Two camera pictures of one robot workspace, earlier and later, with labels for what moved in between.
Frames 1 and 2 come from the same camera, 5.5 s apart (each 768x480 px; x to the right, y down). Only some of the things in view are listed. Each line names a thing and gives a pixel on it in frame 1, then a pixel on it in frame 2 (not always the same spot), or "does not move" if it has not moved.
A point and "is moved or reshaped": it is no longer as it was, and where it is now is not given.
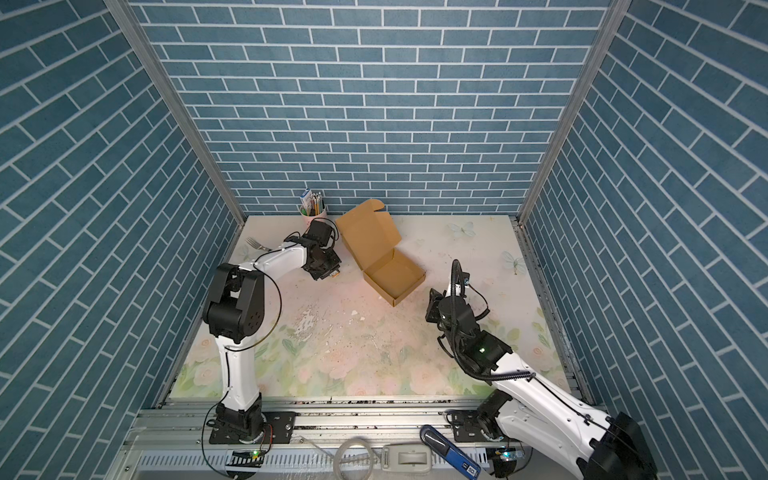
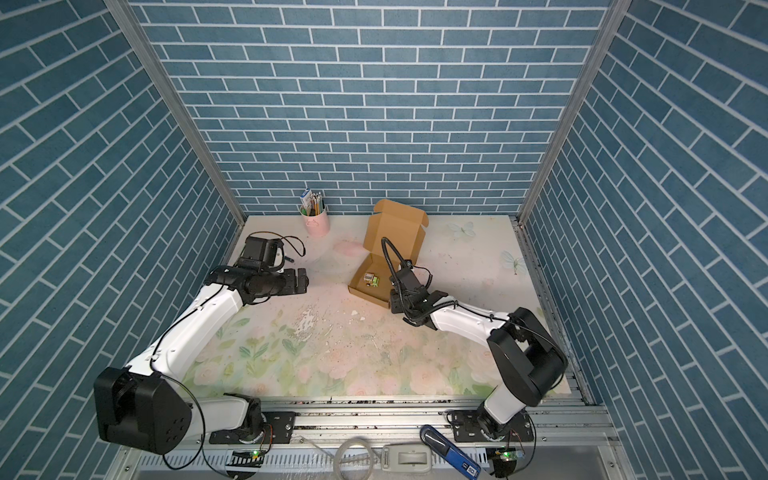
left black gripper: [334, 264] -> [291, 286]
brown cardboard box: [371, 238] is moved or reshaped
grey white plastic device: [407, 458] does not move
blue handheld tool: [460, 460] does not move
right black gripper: [436, 305] -> [394, 301]
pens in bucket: [312, 203] does not move
